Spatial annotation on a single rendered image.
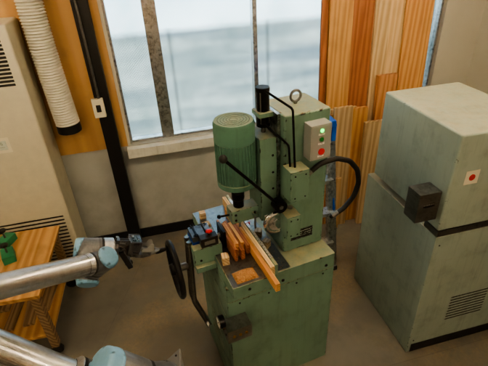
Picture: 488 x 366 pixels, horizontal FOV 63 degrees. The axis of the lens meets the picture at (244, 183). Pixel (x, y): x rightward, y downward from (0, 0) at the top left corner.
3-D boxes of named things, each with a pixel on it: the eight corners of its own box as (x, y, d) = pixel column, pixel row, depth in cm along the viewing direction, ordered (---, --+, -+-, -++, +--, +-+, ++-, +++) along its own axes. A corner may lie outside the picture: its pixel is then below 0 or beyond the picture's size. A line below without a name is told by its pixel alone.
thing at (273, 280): (224, 214, 211) (224, 208, 209) (228, 213, 212) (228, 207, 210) (276, 292, 164) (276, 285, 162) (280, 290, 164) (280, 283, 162)
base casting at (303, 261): (198, 246, 219) (197, 233, 214) (291, 218, 237) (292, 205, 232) (227, 304, 184) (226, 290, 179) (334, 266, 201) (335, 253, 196)
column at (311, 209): (263, 227, 216) (261, 99, 179) (300, 216, 223) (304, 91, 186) (283, 253, 199) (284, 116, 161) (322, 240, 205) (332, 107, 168)
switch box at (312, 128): (302, 155, 174) (303, 121, 166) (322, 151, 177) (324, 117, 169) (309, 162, 169) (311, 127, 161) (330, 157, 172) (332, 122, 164)
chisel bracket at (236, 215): (226, 219, 193) (226, 205, 189) (253, 211, 198) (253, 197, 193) (232, 228, 187) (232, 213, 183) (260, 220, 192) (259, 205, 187)
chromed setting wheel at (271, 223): (262, 234, 187) (261, 212, 180) (285, 226, 191) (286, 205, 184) (264, 237, 184) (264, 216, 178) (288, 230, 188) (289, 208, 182)
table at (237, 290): (176, 226, 214) (174, 217, 211) (229, 211, 224) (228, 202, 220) (212, 307, 166) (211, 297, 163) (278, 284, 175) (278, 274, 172)
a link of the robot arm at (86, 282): (84, 279, 160) (84, 250, 167) (71, 290, 166) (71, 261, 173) (106, 281, 167) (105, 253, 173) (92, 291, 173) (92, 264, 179)
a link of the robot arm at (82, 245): (72, 263, 174) (72, 242, 179) (102, 263, 180) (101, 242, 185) (74, 254, 167) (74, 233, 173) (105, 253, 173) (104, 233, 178)
